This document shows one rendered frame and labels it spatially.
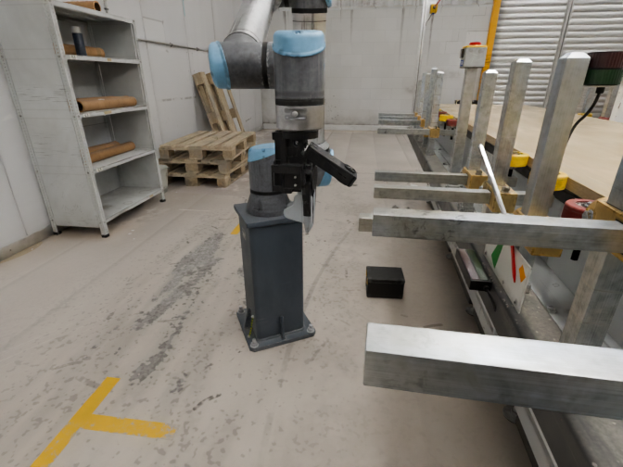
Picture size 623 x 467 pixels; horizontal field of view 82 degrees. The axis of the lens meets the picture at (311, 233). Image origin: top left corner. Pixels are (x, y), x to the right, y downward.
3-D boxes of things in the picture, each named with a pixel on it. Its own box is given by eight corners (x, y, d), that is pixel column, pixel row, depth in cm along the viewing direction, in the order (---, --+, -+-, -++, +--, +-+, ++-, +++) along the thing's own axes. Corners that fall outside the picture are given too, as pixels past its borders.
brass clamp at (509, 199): (489, 212, 89) (493, 193, 87) (476, 195, 101) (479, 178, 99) (516, 214, 88) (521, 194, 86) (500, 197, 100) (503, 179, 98)
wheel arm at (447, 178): (374, 183, 119) (375, 170, 118) (374, 181, 123) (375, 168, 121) (514, 190, 113) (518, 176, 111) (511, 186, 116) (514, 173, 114)
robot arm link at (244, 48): (247, -42, 113) (198, 45, 68) (286, -43, 113) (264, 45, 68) (252, 0, 122) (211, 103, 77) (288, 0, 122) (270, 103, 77)
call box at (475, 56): (463, 69, 127) (466, 44, 124) (458, 69, 133) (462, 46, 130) (483, 69, 126) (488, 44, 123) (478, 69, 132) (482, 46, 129)
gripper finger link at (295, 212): (286, 231, 78) (285, 189, 74) (312, 233, 77) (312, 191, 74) (283, 236, 75) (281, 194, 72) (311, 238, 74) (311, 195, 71)
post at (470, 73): (447, 190, 145) (465, 68, 127) (445, 187, 150) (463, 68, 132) (458, 191, 145) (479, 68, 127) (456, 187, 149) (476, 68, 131)
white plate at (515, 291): (516, 313, 70) (528, 268, 66) (482, 254, 93) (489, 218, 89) (519, 313, 70) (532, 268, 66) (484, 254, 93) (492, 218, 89)
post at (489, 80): (459, 222, 124) (486, 69, 105) (457, 219, 127) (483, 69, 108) (469, 223, 123) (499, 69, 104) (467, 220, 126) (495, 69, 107)
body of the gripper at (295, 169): (281, 184, 78) (278, 127, 73) (320, 186, 77) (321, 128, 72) (272, 195, 71) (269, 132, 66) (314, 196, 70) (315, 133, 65)
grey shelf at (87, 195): (53, 234, 279) (-20, -1, 218) (123, 199, 361) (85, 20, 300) (107, 237, 274) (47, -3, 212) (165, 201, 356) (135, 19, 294)
